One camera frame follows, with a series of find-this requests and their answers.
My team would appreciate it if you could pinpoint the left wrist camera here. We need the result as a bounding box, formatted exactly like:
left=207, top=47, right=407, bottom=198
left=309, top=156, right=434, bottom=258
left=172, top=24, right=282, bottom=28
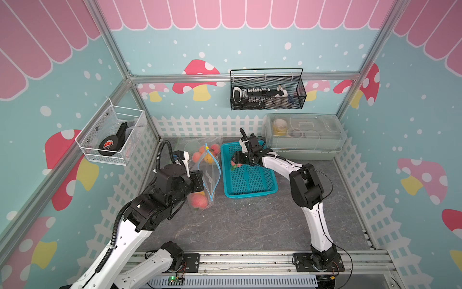
left=173, top=151, right=190, bottom=177

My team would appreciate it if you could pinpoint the teal plastic basket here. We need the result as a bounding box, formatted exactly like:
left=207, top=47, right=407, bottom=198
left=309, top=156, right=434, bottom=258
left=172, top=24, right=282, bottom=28
left=221, top=142, right=278, bottom=199

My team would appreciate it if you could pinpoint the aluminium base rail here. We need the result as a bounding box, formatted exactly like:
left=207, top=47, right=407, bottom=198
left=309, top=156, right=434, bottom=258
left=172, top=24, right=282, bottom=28
left=93, top=249, right=401, bottom=289

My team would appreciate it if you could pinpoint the clear plastic storage box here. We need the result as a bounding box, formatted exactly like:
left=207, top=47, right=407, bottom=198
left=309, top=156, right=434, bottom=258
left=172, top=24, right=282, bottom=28
left=263, top=114, right=347, bottom=160

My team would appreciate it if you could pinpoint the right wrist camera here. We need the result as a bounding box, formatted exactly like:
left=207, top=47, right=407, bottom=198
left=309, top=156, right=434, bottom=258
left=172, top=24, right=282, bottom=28
left=240, top=133, right=265, bottom=153

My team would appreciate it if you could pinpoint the blue stick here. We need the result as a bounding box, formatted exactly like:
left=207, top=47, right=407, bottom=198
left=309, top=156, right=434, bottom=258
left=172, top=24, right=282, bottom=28
left=188, top=147, right=221, bottom=211

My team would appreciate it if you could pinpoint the black wire wall basket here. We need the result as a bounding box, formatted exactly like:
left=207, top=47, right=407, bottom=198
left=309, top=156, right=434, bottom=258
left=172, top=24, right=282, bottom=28
left=229, top=67, right=307, bottom=110

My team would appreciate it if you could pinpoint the clear green zip-top bag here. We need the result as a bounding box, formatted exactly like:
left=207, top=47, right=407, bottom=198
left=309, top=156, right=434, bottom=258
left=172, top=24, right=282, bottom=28
left=174, top=137, right=223, bottom=168

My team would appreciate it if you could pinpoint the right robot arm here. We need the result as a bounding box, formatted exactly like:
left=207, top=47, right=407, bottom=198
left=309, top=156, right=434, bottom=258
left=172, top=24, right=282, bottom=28
left=232, top=129, right=345, bottom=275

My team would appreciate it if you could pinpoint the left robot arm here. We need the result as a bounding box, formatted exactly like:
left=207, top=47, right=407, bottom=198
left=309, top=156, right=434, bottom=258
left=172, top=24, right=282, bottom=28
left=70, top=140, right=204, bottom=289

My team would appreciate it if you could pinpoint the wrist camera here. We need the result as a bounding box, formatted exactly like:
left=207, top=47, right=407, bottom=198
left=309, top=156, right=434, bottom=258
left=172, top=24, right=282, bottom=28
left=240, top=133, right=265, bottom=153
left=173, top=151, right=190, bottom=177

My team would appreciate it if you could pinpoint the white wire wall basket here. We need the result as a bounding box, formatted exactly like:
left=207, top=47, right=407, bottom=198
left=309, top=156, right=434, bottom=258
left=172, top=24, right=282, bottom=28
left=75, top=99, right=147, bottom=166

